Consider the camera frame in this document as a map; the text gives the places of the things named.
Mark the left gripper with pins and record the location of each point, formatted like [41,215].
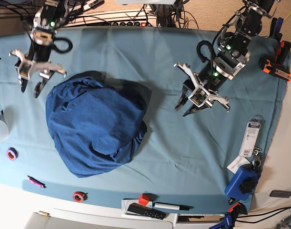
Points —
[193,90]

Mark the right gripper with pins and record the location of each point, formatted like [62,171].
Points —
[27,68]

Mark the blue t-shirt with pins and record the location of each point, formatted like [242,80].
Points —
[96,122]

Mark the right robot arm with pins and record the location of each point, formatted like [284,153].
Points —
[46,23]

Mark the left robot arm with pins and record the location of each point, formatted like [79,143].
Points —
[223,57]

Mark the light blue table cloth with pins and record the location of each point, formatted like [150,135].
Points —
[182,160]

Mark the grey blister package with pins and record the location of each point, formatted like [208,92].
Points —
[250,136]

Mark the white paper card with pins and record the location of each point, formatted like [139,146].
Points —
[237,163]

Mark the purple tape roll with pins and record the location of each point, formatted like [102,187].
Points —
[12,153]

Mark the keys with carabiner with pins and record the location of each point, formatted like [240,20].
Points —
[257,159]

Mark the blue box black knob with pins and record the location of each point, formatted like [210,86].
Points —
[243,183]

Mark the pink marker pen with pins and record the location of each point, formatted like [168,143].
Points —
[35,182]

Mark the orange black upright clamp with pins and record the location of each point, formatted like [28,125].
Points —
[282,52]

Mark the white black marker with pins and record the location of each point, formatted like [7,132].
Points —
[171,206]

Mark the red cube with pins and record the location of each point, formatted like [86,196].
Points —
[144,200]

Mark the black remote control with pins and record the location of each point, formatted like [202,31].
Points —
[146,211]

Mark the blue black clamp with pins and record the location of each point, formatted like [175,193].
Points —
[275,28]

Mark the blue spring clamp bottom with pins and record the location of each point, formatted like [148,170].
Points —
[228,222]

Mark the red tape roll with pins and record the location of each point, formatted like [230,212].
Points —
[79,196]

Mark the grey small device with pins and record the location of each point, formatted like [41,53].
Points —
[280,194]

